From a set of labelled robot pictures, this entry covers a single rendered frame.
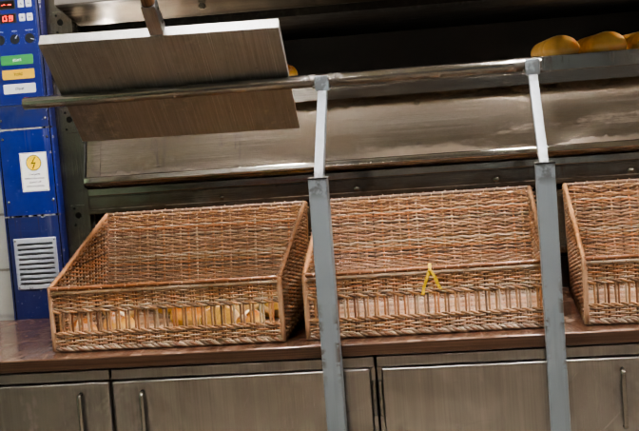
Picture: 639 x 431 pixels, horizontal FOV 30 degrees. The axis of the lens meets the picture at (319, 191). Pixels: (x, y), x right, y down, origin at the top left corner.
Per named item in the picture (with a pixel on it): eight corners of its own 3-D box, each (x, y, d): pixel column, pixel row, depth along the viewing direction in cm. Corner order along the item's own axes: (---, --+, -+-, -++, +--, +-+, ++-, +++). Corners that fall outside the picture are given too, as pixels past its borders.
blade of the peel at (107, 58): (278, 27, 264) (279, 18, 266) (37, 44, 270) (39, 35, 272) (300, 127, 293) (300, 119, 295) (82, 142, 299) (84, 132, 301)
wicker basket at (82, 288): (112, 313, 323) (103, 211, 321) (318, 303, 315) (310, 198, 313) (48, 354, 275) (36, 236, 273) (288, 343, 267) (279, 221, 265)
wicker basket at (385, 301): (324, 302, 315) (316, 198, 313) (540, 289, 309) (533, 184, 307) (302, 342, 267) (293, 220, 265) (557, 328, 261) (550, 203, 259)
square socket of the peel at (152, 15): (155, 6, 260) (157, -5, 262) (139, 8, 260) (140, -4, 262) (164, 34, 267) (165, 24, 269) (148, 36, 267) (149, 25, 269)
